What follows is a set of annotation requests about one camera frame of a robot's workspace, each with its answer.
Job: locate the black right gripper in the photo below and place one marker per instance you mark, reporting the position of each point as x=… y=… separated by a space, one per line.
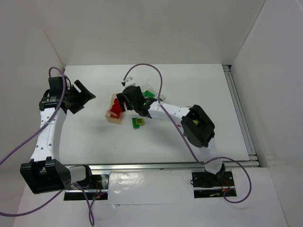
x=126 y=98

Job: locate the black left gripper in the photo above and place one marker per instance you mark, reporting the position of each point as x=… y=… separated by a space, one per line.
x=79 y=97

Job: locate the green long lego brick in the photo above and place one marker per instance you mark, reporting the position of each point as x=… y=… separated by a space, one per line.
x=149 y=94

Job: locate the red arch lego brick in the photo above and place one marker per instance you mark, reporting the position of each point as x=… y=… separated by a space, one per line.
x=116 y=105

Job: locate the red curved lego brick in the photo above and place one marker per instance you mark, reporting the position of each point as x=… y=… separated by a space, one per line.
x=115 y=113

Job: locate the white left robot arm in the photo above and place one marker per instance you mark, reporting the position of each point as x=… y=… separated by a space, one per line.
x=44 y=172

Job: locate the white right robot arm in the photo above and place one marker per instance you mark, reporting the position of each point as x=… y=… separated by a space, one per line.
x=192 y=123

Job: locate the clear transparent plastic container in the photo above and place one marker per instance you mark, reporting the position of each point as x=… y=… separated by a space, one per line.
x=147 y=86

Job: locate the amber transparent plastic container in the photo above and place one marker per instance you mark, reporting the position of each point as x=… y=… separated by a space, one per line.
x=107 y=115

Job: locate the lime small lego brick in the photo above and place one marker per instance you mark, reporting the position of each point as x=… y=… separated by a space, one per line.
x=139 y=121

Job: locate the green flat lego brick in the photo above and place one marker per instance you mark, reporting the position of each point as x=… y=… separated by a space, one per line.
x=135 y=126

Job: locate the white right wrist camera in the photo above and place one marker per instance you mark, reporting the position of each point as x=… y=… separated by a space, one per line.
x=129 y=81

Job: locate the aluminium front rail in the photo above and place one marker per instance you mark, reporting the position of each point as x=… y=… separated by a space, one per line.
x=165 y=166

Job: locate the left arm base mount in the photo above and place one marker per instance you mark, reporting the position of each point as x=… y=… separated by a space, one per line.
x=96 y=189

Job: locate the aluminium side rail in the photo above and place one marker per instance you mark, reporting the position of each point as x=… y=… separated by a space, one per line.
x=253 y=158

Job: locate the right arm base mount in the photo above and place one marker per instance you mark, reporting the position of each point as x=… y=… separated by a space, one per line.
x=204 y=188

